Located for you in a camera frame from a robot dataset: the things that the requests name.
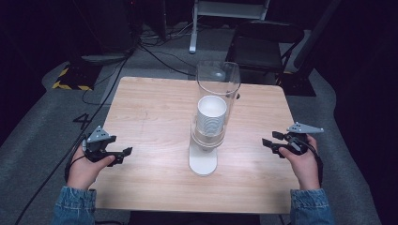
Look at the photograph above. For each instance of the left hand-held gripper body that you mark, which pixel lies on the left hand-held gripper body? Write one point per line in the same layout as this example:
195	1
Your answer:
98	137

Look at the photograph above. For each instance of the white metal stand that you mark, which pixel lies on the white metal stand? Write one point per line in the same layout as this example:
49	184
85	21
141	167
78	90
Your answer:
194	37

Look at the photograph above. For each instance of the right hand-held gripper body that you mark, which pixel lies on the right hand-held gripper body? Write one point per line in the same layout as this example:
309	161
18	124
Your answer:
298	139

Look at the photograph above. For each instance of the grey flat stand base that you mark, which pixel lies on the grey flat stand base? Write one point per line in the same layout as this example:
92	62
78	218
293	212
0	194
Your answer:
103	58

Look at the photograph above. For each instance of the clear tube cup dispenser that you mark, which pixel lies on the clear tube cup dispenser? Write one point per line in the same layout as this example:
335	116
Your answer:
203	162

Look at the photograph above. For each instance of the yellow black striped ramp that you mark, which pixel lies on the yellow black striped ramp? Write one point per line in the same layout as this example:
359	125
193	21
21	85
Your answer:
76	78

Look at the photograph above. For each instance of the person's left hand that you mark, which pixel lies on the person's left hand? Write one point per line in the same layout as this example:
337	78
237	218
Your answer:
82	172

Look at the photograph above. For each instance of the dark slanted pole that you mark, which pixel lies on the dark slanted pole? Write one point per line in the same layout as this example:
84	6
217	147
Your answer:
316	37

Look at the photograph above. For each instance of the person's right hand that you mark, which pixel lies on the person's right hand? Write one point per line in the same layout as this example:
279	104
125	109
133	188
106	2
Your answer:
305	168

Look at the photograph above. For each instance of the black chair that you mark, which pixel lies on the black chair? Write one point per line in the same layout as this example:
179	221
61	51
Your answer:
255	53

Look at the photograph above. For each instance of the black stand base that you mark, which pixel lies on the black stand base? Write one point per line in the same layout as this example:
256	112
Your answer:
298	86

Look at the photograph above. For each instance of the stack of white paper cups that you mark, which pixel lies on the stack of white paper cups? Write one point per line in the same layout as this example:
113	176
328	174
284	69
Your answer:
211	117

